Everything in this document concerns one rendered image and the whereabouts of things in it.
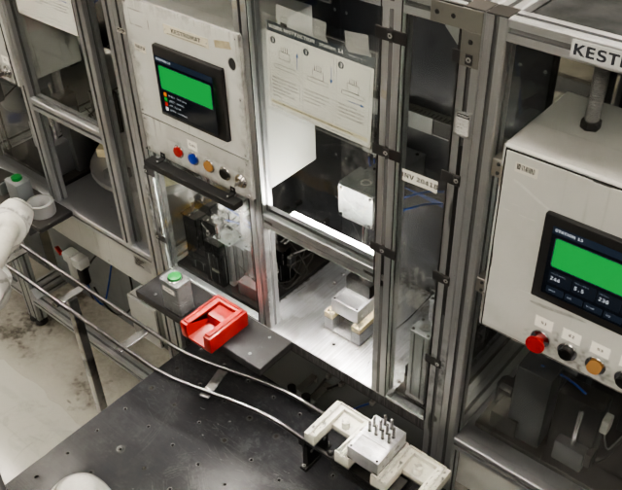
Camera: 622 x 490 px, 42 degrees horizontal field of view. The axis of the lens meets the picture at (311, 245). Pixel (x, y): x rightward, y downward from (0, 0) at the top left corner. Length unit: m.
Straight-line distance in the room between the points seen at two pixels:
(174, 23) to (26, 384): 2.09
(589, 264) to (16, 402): 2.67
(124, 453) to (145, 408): 0.17
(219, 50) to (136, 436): 1.17
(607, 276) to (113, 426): 1.56
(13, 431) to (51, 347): 0.47
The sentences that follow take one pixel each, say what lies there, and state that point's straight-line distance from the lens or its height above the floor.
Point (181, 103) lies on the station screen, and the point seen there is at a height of 1.60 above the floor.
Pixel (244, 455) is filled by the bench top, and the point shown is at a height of 0.68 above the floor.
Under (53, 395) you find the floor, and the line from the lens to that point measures 3.63.
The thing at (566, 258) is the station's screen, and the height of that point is 1.62.
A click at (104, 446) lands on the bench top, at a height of 0.68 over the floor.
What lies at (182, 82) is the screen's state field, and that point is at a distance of 2.07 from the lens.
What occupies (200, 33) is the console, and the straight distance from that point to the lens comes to 1.99.
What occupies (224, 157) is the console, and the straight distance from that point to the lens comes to 2.11.
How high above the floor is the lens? 2.58
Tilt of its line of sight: 38 degrees down
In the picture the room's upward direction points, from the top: 2 degrees counter-clockwise
